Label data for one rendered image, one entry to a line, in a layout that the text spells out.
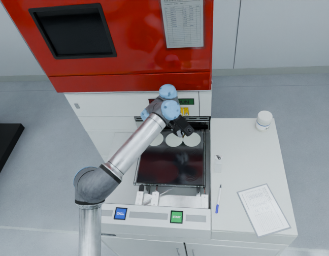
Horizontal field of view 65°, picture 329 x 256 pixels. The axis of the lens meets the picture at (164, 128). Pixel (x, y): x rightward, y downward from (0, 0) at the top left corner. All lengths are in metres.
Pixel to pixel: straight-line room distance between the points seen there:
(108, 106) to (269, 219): 1.00
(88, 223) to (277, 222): 0.77
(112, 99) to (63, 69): 0.30
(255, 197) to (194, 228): 0.31
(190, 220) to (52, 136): 2.18
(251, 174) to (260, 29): 1.91
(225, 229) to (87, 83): 0.94
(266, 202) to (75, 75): 1.07
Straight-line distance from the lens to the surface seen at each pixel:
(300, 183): 2.49
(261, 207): 1.25
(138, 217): 1.25
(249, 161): 1.35
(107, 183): 0.91
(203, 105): 1.42
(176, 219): 1.21
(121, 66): 1.23
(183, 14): 1.04
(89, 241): 1.10
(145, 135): 0.94
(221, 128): 1.45
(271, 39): 3.03
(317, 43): 3.20
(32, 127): 3.32
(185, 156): 1.42
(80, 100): 1.55
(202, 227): 1.20
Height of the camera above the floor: 2.11
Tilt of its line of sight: 51 degrees down
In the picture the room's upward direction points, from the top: 11 degrees counter-clockwise
